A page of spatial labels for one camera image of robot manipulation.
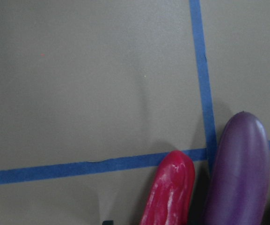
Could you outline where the red chili pepper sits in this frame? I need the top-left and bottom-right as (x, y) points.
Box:
(140, 150), (195, 225)

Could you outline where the purple eggplant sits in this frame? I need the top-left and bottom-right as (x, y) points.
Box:
(202, 112), (270, 225)

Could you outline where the brown grid table mat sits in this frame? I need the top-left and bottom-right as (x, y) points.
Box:
(0, 0), (270, 225)

